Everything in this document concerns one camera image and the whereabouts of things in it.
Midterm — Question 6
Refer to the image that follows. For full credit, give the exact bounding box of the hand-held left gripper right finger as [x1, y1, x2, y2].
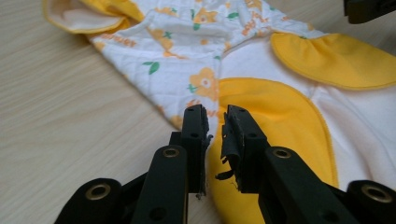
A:
[214, 105, 271, 194]

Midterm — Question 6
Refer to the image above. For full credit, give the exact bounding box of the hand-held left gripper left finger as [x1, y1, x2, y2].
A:
[168, 104, 214, 200]

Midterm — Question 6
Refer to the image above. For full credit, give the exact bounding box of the white yellow floral baby garment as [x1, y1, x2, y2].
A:
[42, 0, 396, 224]

